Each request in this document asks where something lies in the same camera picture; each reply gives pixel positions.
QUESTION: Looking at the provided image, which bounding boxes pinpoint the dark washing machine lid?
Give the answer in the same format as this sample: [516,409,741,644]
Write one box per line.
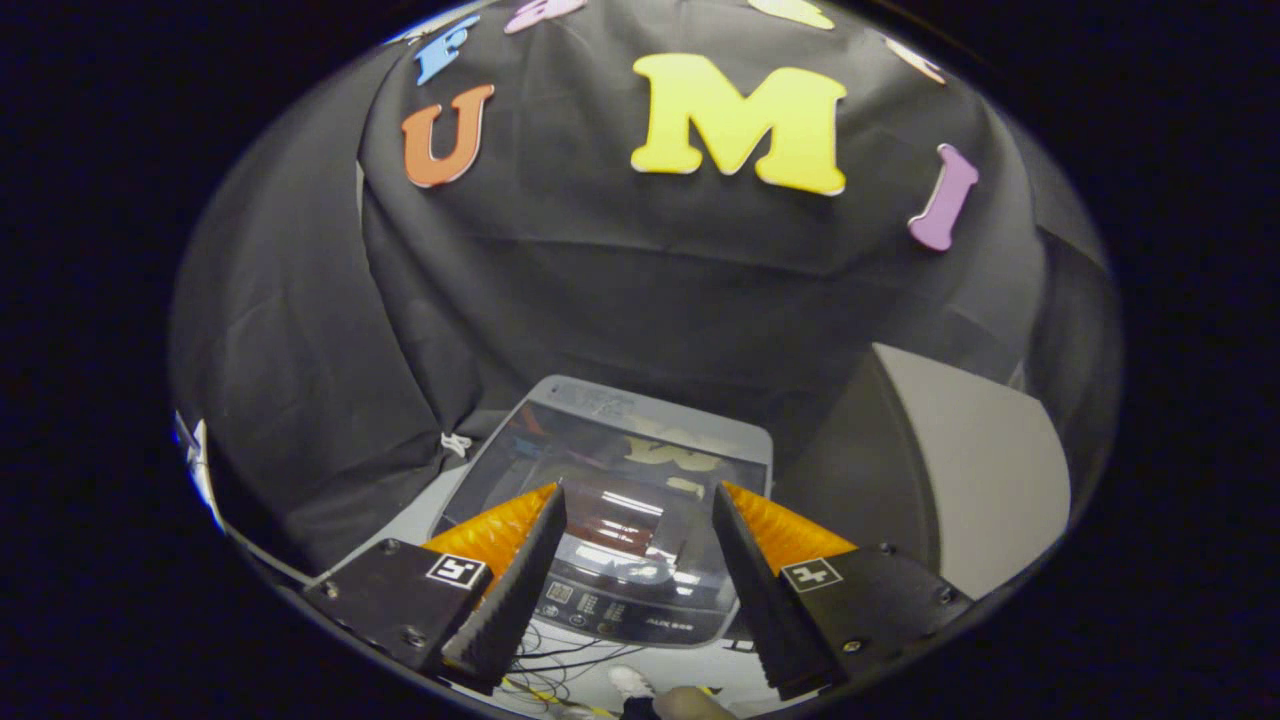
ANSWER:
[436,398,771,591]

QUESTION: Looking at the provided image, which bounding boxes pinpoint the white and blue object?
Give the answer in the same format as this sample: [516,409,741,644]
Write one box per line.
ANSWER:
[175,410,226,531]

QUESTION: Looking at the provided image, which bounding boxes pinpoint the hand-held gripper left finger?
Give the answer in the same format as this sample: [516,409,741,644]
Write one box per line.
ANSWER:
[302,483,568,696]

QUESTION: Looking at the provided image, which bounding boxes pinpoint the beige cabinet with dark top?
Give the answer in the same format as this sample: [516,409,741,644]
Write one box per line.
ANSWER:
[775,343,1073,601]

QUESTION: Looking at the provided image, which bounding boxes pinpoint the grey washing machine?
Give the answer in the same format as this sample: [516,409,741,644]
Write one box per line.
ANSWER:
[430,375,776,649]

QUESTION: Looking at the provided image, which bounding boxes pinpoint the black floor cables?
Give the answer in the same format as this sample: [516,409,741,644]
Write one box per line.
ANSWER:
[500,625,641,706]

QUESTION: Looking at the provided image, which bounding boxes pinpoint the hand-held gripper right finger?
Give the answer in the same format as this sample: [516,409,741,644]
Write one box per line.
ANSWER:
[712,482,973,701]

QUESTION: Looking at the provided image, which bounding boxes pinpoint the person's leg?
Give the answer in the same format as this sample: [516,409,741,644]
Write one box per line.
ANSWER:
[620,686,738,720]

